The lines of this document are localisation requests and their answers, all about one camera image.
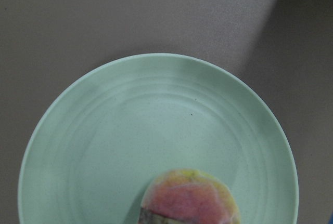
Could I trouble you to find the peach fruit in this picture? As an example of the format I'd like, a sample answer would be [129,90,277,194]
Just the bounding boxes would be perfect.
[137,168,241,223]

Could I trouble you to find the green plate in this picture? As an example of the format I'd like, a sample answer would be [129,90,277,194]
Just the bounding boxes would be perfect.
[18,54,299,223]

